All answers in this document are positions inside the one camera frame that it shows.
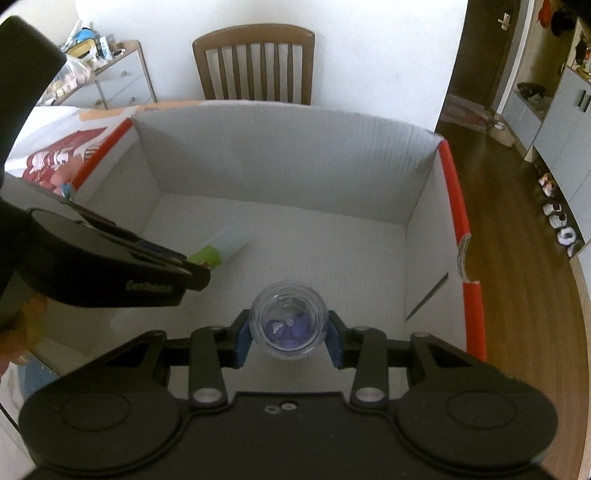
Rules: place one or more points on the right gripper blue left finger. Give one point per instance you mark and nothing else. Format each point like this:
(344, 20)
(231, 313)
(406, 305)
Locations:
(240, 339)

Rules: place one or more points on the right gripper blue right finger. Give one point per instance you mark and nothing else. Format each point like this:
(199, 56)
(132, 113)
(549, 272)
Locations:
(338, 341)

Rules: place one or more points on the clear jar with purple contents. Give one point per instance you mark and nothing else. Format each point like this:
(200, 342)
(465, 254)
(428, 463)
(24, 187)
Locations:
(288, 320)

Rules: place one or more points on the green tube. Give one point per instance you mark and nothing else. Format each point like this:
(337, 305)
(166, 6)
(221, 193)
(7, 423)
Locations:
(222, 246)

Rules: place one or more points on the operator left hand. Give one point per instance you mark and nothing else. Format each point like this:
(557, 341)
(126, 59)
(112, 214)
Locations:
(23, 331)

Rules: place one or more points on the red white patterned tablecloth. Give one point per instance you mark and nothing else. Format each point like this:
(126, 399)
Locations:
(59, 147)

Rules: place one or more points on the white cardboard box red rim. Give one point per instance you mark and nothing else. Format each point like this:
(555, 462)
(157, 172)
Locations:
(367, 211)

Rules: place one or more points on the white drawer cabinet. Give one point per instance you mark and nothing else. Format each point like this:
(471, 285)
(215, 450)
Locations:
(123, 82)

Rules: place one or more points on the brown wooden chair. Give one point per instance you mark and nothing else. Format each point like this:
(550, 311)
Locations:
(267, 62)

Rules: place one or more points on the grey wall cabinet unit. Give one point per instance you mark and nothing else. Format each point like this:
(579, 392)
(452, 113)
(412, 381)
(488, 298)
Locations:
(548, 109)

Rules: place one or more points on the brown door with handle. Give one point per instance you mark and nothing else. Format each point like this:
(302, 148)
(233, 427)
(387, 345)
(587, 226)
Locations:
(487, 35)

